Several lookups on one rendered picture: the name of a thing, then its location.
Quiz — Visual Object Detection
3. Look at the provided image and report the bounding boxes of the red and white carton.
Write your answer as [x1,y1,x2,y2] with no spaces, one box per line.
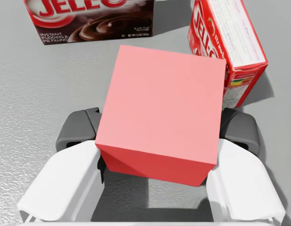
[187,0,269,108]

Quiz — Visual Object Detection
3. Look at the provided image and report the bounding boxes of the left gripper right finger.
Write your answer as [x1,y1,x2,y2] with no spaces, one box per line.
[205,107,286,224]

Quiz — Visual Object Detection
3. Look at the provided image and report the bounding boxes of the brown and red carton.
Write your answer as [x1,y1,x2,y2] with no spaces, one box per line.
[23,0,155,46]

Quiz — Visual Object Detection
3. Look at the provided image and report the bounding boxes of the pink cube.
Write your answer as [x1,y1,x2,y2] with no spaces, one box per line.
[95,45,226,188]

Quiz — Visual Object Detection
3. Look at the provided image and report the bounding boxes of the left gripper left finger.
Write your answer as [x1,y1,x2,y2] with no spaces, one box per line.
[17,107,105,223]

